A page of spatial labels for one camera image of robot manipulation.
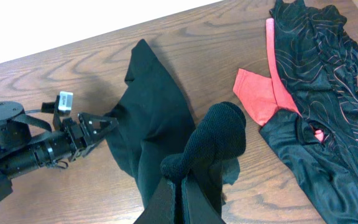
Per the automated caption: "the black t-shirt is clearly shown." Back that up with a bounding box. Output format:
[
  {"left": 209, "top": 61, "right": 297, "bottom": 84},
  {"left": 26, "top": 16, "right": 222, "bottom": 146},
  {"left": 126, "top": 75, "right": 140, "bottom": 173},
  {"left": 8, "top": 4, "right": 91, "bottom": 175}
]
[{"left": 106, "top": 40, "right": 246, "bottom": 213}]

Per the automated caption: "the black patterned jersey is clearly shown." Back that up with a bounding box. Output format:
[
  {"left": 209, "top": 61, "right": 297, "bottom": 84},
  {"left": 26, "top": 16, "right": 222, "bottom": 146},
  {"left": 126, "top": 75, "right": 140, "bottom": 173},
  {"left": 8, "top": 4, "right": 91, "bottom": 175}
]
[{"left": 260, "top": 1, "right": 358, "bottom": 223}]

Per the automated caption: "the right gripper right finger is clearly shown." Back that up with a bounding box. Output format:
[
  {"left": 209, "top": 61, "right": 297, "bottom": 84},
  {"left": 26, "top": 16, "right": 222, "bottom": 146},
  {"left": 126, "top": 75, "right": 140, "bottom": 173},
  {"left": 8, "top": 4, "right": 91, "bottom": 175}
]
[{"left": 181, "top": 174, "right": 225, "bottom": 224}]

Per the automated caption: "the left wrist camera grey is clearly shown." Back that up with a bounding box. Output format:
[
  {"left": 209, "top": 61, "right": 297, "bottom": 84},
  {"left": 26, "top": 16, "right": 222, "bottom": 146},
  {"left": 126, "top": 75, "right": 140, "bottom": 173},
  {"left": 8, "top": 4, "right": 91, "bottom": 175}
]
[{"left": 58, "top": 91, "right": 73, "bottom": 114}]

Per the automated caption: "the red garment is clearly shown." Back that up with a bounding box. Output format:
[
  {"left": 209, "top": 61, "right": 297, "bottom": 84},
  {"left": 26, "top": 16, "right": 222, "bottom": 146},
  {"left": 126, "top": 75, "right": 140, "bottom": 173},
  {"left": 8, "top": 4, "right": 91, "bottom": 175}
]
[{"left": 233, "top": 18, "right": 299, "bottom": 126}]

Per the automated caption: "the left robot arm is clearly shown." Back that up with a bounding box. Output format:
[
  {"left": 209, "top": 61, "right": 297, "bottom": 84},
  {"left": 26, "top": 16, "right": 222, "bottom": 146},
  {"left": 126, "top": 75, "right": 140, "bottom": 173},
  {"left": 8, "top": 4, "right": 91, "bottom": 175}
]
[{"left": 0, "top": 101, "right": 118, "bottom": 201}]

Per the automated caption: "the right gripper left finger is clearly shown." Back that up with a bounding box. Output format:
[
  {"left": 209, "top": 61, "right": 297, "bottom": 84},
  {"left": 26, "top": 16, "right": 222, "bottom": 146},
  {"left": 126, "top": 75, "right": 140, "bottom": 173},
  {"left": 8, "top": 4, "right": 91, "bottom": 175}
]
[{"left": 134, "top": 177, "right": 176, "bottom": 224}]

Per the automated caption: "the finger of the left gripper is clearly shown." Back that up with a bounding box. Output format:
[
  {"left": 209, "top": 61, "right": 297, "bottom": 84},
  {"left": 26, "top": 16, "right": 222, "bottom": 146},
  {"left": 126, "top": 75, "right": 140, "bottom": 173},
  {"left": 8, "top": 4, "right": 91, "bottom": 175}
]
[{"left": 78, "top": 113, "right": 118, "bottom": 146}]

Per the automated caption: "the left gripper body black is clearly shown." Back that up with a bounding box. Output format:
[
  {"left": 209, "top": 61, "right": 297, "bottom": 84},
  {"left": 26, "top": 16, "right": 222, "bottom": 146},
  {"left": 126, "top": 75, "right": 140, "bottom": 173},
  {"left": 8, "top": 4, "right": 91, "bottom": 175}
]
[{"left": 62, "top": 114, "right": 95, "bottom": 162}]

